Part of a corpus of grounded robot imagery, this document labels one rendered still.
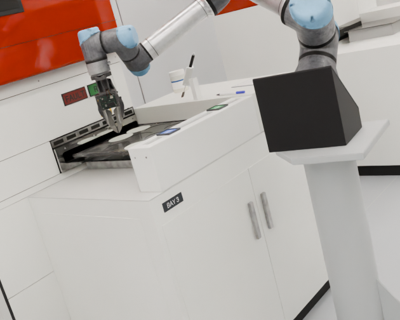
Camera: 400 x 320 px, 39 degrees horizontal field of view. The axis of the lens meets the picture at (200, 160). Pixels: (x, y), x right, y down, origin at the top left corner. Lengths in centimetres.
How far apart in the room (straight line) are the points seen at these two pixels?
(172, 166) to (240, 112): 39
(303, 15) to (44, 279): 130
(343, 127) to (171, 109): 85
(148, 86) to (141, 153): 298
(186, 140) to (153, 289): 47
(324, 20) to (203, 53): 355
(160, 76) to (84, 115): 250
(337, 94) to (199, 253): 64
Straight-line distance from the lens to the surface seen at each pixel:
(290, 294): 225
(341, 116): 166
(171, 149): 169
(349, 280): 188
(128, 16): 458
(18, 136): 210
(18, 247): 211
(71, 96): 224
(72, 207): 191
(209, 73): 519
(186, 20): 199
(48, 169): 216
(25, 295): 215
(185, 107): 224
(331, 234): 182
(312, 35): 170
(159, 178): 165
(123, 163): 206
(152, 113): 237
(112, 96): 191
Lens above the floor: 130
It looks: 15 degrees down
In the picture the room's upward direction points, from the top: 15 degrees counter-clockwise
